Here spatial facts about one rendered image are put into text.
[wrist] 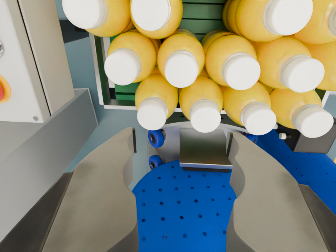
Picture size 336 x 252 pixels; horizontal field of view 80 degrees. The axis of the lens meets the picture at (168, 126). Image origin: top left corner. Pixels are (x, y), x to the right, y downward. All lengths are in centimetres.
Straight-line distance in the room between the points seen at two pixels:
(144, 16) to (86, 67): 127
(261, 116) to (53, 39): 30
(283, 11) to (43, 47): 29
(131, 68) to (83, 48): 123
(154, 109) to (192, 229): 20
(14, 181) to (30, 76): 72
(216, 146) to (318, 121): 18
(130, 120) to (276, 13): 138
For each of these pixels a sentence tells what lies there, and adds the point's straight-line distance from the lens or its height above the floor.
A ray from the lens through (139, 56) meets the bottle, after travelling 27.
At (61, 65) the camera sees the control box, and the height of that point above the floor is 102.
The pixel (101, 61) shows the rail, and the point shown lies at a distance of 40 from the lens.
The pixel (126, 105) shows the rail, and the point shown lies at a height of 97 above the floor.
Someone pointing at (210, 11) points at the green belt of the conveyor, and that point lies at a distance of 43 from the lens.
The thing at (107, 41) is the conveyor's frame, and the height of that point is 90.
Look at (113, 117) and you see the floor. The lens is 157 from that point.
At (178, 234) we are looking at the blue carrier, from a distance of 35.
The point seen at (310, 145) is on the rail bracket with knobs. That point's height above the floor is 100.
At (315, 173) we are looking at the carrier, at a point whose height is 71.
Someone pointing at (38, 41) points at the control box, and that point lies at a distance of 32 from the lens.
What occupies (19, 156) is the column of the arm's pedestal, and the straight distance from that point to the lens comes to 100.
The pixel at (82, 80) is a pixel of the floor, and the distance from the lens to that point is 154.
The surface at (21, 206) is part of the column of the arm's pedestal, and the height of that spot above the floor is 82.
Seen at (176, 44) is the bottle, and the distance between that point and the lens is 27.
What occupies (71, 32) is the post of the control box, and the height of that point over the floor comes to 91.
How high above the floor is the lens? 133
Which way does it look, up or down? 61 degrees down
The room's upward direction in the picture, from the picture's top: 174 degrees counter-clockwise
